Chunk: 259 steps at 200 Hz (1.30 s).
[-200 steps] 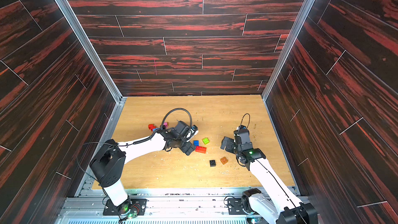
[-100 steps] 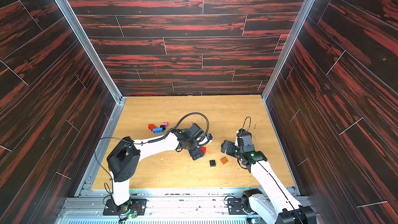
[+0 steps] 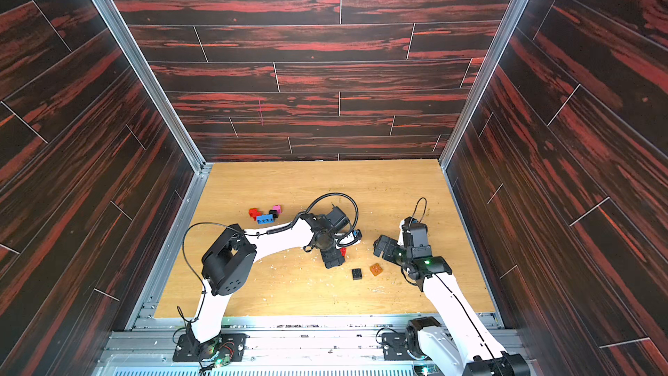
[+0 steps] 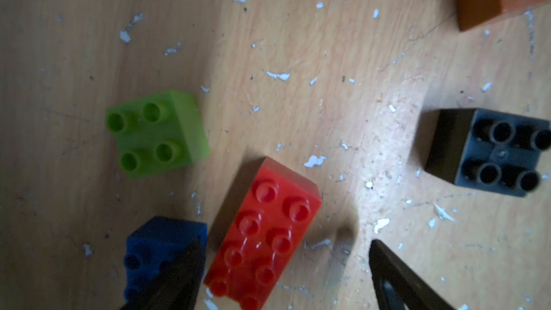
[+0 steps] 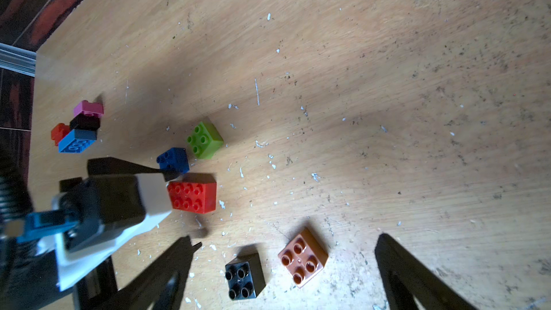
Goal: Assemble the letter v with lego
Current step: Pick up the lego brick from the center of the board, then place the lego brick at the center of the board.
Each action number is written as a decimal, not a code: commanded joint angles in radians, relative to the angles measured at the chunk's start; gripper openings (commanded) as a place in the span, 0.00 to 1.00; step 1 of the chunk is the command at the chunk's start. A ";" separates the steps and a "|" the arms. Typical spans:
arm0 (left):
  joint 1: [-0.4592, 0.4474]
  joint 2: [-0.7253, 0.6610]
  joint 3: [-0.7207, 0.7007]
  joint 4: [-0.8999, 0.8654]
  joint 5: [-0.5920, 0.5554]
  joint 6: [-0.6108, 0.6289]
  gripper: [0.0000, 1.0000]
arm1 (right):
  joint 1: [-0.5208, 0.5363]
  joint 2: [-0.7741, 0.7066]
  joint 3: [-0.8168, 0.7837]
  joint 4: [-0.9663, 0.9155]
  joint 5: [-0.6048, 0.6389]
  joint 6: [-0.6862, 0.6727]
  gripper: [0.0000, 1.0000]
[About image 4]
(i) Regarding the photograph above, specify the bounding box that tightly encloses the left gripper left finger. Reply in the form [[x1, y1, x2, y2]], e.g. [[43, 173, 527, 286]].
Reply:
[[122, 238, 206, 310]]

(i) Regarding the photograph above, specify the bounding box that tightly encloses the dark blue square lego brick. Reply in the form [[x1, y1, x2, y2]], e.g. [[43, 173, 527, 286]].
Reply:
[[123, 216, 207, 302]]

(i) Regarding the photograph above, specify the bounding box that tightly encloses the lime green square lego brick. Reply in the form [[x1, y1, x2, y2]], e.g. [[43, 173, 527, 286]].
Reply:
[[106, 89, 210, 179]]

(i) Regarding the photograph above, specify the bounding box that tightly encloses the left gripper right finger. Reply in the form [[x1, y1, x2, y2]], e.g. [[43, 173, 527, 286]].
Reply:
[[369, 239, 453, 310]]

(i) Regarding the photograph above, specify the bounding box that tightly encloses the long red lego brick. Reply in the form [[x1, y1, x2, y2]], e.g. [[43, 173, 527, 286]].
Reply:
[[204, 157, 322, 309]]

